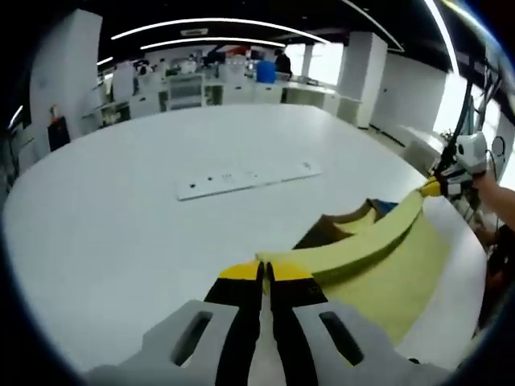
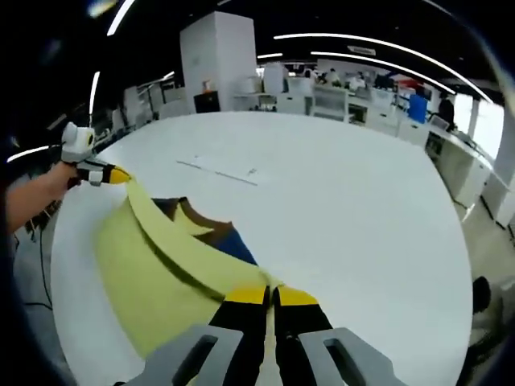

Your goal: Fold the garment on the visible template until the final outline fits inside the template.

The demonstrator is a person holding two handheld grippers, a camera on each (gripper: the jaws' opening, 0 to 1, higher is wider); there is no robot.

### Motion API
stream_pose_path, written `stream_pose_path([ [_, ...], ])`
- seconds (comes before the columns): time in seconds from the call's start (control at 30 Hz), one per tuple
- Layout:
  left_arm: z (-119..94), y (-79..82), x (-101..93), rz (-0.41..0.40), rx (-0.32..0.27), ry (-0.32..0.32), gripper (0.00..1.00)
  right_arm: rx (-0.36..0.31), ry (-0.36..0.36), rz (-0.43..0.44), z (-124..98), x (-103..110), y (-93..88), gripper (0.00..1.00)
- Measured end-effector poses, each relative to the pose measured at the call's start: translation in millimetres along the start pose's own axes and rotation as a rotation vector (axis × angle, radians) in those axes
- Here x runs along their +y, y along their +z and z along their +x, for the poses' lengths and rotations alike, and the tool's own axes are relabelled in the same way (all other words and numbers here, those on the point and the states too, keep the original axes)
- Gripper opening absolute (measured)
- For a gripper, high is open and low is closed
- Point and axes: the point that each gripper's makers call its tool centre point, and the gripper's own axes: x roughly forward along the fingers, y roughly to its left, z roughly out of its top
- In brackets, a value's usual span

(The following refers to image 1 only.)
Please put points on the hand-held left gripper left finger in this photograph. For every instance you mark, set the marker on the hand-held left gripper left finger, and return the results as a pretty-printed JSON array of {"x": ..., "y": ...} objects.
[{"x": 169, "y": 346}]

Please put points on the black case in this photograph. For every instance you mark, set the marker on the black case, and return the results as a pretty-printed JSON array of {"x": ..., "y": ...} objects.
[{"x": 58, "y": 134}]

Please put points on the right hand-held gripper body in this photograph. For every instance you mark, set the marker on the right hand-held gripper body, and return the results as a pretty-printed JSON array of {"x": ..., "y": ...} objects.
[{"x": 475, "y": 154}]

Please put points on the ceiling air vent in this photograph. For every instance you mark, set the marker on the ceiling air vent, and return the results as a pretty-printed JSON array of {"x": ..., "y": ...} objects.
[{"x": 194, "y": 32}]

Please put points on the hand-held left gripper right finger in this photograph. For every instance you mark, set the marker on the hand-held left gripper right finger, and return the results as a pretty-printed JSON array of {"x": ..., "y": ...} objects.
[{"x": 346, "y": 346}]

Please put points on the white ceiling strip lights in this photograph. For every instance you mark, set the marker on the white ceiling strip lights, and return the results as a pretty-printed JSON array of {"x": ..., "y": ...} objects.
[{"x": 439, "y": 28}]

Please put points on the white office workstation desks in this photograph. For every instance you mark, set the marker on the white office workstation desks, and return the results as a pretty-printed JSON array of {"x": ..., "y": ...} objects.
[{"x": 241, "y": 90}]

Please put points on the white slatted rack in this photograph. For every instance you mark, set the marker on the white slatted rack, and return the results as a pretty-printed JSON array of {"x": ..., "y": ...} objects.
[{"x": 185, "y": 92}]

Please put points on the white table socket panel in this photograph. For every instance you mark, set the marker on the white table socket panel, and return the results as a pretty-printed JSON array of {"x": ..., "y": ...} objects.
[{"x": 249, "y": 181}]

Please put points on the yellow and blue garment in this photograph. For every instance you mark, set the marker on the yellow and blue garment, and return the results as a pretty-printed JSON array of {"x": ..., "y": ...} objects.
[{"x": 382, "y": 289}]

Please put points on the blue bin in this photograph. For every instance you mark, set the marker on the blue bin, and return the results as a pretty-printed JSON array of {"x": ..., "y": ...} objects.
[{"x": 266, "y": 71}]

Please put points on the white square column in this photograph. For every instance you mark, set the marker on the white square column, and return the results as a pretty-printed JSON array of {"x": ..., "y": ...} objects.
[
  {"x": 68, "y": 72},
  {"x": 362, "y": 80}
]

